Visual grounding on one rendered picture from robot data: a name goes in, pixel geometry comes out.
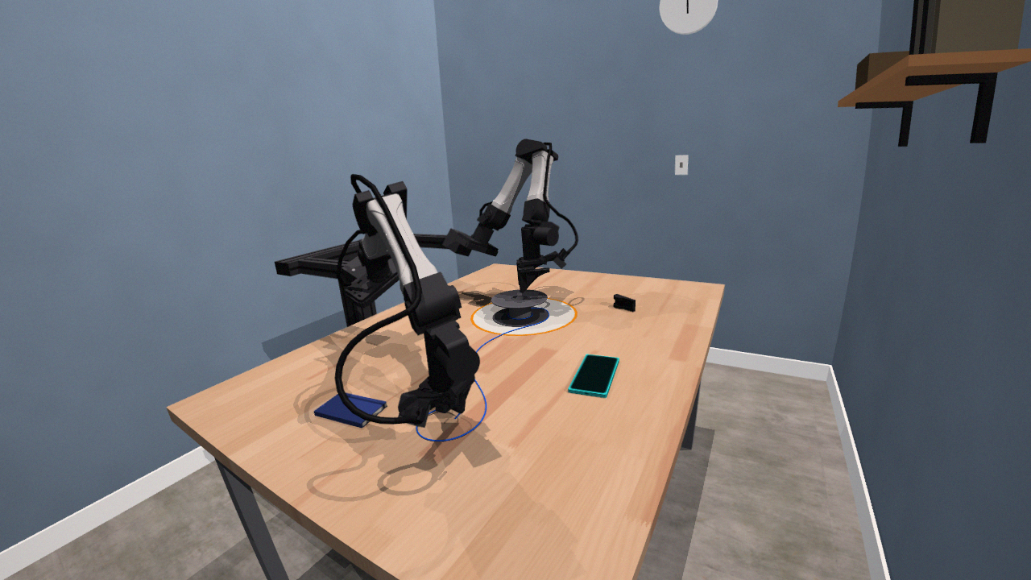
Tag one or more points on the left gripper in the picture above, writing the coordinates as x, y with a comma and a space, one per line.
531, 260

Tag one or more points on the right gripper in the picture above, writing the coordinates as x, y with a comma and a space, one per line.
440, 382

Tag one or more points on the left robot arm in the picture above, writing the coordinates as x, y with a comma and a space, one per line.
497, 214

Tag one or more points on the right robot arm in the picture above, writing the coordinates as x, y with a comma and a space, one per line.
451, 348

